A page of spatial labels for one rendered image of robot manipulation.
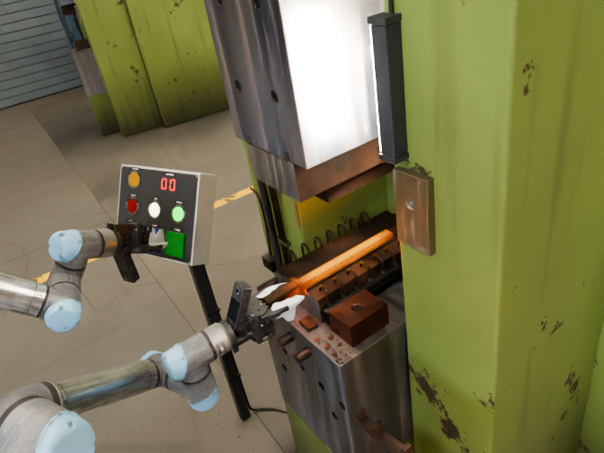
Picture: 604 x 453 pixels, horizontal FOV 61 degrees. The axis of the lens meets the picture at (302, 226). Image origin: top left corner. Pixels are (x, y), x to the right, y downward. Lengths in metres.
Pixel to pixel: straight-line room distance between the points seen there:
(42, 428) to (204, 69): 5.24
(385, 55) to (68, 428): 0.83
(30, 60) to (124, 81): 3.20
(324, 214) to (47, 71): 7.72
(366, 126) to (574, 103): 0.40
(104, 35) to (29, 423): 5.08
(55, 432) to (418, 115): 0.82
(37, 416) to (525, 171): 0.93
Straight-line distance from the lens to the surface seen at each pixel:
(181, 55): 5.91
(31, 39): 8.93
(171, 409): 2.55
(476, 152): 0.90
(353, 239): 1.49
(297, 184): 1.11
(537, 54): 0.87
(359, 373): 1.29
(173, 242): 1.63
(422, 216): 1.03
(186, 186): 1.60
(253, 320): 1.26
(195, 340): 1.24
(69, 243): 1.34
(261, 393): 2.46
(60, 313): 1.28
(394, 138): 0.98
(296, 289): 1.33
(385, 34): 0.92
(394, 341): 1.33
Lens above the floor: 1.81
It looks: 31 degrees down
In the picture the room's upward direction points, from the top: 11 degrees counter-clockwise
